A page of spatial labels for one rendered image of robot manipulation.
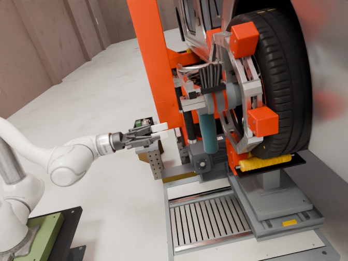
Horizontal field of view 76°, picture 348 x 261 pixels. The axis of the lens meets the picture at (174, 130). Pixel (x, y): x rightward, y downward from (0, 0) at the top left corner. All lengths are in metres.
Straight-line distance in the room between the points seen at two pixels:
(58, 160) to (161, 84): 0.88
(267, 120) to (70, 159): 0.66
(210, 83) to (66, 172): 0.57
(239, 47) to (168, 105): 0.80
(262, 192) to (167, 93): 0.84
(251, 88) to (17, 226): 1.26
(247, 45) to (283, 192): 0.90
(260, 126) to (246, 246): 0.79
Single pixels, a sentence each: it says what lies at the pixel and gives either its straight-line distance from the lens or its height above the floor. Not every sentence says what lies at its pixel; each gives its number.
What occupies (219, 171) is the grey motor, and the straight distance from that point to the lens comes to 1.81.
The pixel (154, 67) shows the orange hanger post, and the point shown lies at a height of 0.97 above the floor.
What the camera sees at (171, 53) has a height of 0.73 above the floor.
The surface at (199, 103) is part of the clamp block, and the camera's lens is 0.87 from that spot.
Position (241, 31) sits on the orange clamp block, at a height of 1.14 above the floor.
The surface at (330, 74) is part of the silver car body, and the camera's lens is 0.71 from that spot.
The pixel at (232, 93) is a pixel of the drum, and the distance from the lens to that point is 1.03.
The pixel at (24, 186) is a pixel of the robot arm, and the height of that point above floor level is 0.61.
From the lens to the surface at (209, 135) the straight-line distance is 1.25.
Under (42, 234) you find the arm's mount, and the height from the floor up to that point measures 0.35.
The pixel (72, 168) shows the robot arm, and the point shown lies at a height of 0.89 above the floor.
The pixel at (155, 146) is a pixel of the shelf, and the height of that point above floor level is 0.45.
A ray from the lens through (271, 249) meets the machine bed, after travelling 1.40.
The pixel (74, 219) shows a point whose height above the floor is 0.30.
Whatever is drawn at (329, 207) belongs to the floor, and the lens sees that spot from 1.74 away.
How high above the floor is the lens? 1.25
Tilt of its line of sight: 28 degrees down
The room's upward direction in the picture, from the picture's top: 14 degrees counter-clockwise
